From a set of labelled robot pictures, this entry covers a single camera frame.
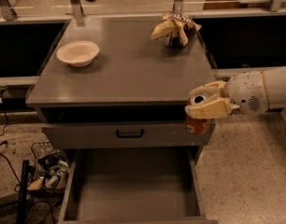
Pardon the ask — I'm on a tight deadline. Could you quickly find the wire basket with items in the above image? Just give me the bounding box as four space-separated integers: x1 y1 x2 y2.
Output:
27 142 70 193

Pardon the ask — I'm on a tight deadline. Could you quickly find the open grey middle drawer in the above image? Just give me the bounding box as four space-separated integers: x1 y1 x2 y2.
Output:
58 147 219 224

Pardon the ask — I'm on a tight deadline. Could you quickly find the red coke can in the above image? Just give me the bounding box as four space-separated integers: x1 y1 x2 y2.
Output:
185 94 210 134

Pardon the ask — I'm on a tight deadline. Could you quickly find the grey drawer cabinet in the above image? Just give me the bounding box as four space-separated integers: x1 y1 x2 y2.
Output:
25 15 226 224

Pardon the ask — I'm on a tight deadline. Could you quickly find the black stand post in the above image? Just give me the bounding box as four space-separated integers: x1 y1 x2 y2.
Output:
16 160 29 224

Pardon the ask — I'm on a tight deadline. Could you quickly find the black floor cable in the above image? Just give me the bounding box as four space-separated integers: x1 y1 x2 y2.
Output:
0 89 57 224

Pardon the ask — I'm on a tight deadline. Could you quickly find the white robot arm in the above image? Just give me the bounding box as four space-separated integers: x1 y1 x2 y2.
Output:
185 66 286 119

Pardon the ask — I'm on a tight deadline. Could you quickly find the grey top drawer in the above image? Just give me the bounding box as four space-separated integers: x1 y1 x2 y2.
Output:
42 121 215 149

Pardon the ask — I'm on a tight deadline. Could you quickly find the metal rail frame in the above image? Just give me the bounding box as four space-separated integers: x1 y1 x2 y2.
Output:
0 3 286 92

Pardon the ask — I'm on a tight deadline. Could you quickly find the crumpled chip bag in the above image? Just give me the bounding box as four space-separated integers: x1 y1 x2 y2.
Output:
150 14 202 47

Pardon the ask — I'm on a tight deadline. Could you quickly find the black drawer handle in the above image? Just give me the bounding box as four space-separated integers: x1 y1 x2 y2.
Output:
116 129 144 138

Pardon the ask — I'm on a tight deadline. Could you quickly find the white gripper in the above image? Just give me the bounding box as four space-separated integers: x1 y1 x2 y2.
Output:
185 71 268 119

